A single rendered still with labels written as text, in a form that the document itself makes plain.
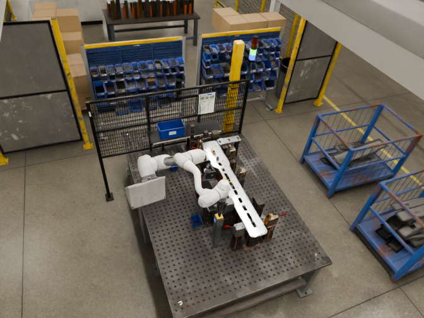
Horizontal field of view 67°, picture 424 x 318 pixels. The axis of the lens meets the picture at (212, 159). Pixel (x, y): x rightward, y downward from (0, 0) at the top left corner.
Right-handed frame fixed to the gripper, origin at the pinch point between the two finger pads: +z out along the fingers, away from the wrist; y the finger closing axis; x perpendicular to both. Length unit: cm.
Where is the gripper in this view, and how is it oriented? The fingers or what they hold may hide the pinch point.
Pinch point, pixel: (219, 213)
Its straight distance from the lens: 290.3
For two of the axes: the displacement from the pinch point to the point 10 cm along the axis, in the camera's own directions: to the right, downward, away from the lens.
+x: -3.6, -6.6, 6.5
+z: -0.7, 7.2, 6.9
